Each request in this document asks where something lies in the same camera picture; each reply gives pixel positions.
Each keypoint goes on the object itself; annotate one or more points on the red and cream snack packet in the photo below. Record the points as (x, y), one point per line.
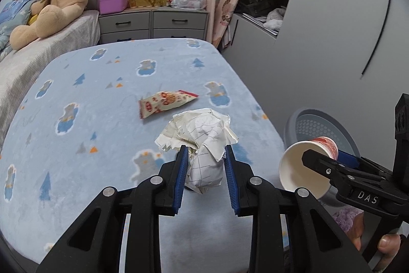
(163, 102)

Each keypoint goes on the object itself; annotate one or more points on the white papers stack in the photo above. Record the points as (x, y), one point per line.
(255, 22)

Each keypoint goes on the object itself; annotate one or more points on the grey perforated plastic basket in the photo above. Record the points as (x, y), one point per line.
(306, 124)

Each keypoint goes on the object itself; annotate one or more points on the dark storage basket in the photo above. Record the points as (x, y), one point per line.
(254, 6)

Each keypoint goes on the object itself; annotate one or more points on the person's right hand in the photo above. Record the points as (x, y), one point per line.
(388, 244)

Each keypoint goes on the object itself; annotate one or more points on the grey dresser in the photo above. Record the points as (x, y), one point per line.
(166, 23)

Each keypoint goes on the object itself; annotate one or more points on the blue star-print pillow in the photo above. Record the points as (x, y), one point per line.
(12, 14)

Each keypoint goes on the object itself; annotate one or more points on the pink cartoon-print board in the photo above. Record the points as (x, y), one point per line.
(225, 14)

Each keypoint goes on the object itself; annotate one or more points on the plain pink board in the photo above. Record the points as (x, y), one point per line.
(210, 4)

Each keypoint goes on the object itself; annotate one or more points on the white paper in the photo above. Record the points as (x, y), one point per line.
(204, 138)

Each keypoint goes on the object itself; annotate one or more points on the grey bundled clothes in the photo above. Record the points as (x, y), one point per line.
(275, 17)

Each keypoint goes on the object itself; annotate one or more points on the gold gift box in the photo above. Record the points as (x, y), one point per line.
(147, 1)

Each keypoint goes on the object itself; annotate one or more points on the purple patterned clothing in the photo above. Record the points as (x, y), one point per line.
(346, 218)

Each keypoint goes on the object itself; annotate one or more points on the light blue printed blanket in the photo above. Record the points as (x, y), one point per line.
(111, 132)

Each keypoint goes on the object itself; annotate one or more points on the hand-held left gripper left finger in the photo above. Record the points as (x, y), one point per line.
(180, 177)

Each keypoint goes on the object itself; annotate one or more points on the grey ribbed bedspread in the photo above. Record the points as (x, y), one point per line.
(64, 33)

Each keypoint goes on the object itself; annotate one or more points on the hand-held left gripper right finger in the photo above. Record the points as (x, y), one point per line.
(231, 183)

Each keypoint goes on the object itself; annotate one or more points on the grey wardrobe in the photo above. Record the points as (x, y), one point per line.
(335, 36)

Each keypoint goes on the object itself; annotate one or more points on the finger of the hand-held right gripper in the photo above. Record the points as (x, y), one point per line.
(350, 158)
(319, 162)

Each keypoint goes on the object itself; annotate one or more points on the red and white paper cup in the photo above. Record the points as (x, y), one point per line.
(297, 170)

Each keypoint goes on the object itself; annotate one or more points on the purple plastic bin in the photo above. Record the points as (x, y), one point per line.
(111, 2)

